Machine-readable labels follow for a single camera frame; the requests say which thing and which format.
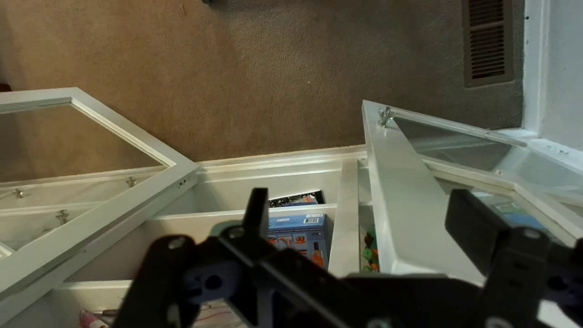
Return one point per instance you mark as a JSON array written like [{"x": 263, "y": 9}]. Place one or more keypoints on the blue toy box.
[{"x": 305, "y": 233}]

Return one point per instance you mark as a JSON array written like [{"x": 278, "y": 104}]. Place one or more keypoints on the green spiky toy ball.
[{"x": 371, "y": 255}]

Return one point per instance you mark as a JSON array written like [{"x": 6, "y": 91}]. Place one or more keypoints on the white built-in shelf cabinet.
[{"x": 96, "y": 279}]

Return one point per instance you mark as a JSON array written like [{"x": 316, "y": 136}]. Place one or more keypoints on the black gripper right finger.
[{"x": 476, "y": 229}]

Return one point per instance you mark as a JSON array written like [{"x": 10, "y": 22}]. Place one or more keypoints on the black dark small box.
[{"x": 298, "y": 198}]

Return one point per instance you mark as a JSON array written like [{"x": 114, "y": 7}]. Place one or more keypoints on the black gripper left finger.
[{"x": 256, "y": 215}]

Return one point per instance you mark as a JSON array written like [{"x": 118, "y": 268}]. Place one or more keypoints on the floor air vent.
[{"x": 489, "y": 42}]

